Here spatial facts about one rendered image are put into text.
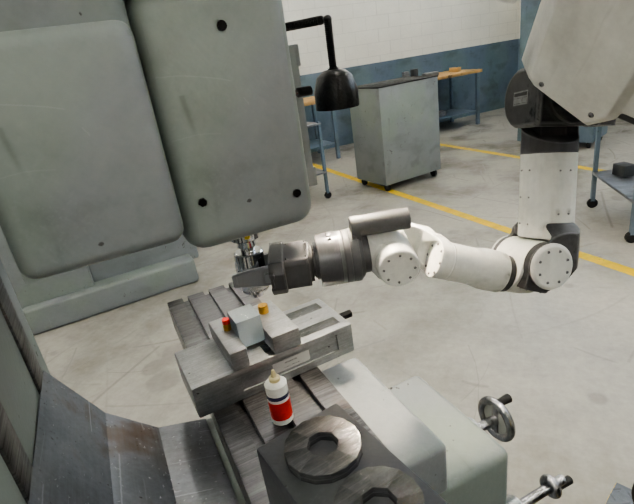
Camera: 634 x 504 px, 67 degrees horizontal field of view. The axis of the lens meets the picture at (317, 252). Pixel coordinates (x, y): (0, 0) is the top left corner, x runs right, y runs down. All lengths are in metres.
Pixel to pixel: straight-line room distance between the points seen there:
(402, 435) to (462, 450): 0.19
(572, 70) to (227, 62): 0.43
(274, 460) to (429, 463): 0.43
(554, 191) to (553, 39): 0.27
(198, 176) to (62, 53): 0.19
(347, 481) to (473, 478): 0.59
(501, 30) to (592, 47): 9.55
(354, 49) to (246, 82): 7.69
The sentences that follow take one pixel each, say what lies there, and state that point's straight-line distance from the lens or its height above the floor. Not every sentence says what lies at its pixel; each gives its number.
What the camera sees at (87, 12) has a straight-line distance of 0.60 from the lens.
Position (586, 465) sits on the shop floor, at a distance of 2.17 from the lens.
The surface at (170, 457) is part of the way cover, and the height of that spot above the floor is 0.88.
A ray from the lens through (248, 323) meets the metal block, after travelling 0.97.
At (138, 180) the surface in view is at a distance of 0.60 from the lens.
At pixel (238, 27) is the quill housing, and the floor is 1.58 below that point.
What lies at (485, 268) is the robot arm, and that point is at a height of 1.17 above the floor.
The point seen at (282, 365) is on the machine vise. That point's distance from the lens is 1.00.
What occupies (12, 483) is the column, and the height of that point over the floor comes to 1.13.
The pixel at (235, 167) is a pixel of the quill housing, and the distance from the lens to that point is 0.64.
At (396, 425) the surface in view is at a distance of 1.00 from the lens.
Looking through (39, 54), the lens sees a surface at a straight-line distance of 0.59.
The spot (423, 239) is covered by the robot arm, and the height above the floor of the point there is 1.22.
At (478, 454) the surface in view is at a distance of 1.13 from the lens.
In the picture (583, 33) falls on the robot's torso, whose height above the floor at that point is 1.51.
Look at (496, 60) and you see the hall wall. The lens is 10.15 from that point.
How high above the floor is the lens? 1.54
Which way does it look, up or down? 23 degrees down
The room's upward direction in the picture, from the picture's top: 9 degrees counter-clockwise
